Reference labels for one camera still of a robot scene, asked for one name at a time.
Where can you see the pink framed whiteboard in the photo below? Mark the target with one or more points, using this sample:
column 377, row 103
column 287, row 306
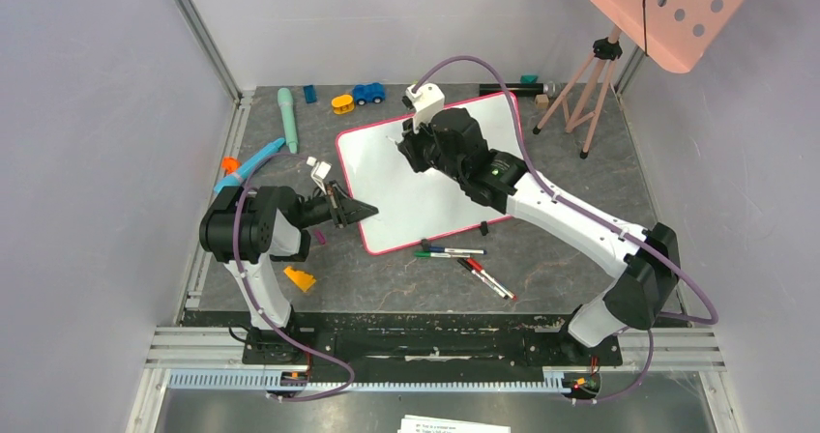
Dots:
column 412, row 206

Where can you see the pink tripod stand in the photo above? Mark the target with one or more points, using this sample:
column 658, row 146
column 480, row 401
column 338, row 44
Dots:
column 602, row 60

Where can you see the red whiteboard marker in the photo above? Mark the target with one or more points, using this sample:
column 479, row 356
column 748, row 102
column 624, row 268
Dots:
column 481, row 270

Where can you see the pink perforated music stand tray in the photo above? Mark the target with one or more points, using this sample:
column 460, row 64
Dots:
column 674, row 33

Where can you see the black whiteboard marker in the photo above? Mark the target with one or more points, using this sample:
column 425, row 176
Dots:
column 464, row 263

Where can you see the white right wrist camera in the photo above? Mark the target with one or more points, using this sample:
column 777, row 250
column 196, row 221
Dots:
column 425, row 100

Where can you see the white comb cable duct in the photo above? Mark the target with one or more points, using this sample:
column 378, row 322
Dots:
column 274, row 380

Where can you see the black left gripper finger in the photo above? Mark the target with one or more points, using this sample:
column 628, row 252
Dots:
column 337, row 197
column 351, row 211

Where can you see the white printed paper sheet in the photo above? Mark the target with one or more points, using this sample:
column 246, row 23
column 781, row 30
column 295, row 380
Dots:
column 418, row 424

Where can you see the teal green toy microphone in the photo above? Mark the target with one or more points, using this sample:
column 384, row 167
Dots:
column 286, row 106

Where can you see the wooden cube block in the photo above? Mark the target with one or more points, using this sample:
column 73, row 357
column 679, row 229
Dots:
column 542, row 101

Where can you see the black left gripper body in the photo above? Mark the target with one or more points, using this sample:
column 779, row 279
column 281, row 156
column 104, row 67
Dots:
column 319, row 210

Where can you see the orange small toy piece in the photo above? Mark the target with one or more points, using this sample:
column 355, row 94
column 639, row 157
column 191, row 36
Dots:
column 229, row 165

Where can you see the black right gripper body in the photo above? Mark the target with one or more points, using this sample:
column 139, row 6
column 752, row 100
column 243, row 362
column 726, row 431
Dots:
column 410, row 151

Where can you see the blue toy car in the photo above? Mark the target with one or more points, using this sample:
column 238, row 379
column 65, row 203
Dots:
column 373, row 92

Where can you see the black cylinder flashlight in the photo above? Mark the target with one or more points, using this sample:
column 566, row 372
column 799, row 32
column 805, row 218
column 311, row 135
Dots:
column 519, row 89

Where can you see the blue toy marker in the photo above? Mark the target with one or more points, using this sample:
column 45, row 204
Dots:
column 238, row 177

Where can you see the blue whiteboard marker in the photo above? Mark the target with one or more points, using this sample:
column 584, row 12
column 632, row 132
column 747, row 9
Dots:
column 454, row 251

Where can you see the orange wedge block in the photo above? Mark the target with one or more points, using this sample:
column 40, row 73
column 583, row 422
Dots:
column 301, row 279

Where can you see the dark blue block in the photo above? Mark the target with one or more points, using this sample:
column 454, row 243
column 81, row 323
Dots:
column 310, row 94

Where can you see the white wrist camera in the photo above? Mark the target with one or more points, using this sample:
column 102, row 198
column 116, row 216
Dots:
column 319, row 171
column 425, row 100

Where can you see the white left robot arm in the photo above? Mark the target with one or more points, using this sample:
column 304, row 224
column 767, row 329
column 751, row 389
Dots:
column 248, row 230

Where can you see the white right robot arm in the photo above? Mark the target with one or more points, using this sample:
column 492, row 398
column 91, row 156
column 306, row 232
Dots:
column 639, row 260

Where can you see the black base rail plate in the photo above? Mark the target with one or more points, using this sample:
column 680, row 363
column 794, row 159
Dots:
column 415, row 348

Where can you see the green whiteboard marker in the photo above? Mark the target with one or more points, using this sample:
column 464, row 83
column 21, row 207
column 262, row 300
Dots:
column 430, row 254

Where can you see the yellow oval toy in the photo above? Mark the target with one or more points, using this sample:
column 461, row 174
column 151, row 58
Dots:
column 343, row 104

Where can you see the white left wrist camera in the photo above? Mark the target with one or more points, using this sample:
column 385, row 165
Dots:
column 319, row 171

